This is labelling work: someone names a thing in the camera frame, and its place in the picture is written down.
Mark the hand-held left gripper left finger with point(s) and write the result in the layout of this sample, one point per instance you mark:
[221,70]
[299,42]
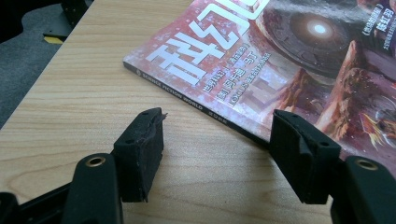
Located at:
[140,155]

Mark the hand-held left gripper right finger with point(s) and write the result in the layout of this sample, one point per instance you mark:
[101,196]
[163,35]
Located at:
[299,155]

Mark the red science fiction magazine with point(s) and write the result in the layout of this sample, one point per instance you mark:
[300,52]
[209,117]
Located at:
[249,62]

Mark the black base with yellow stripes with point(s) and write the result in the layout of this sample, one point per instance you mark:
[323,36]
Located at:
[73,12]

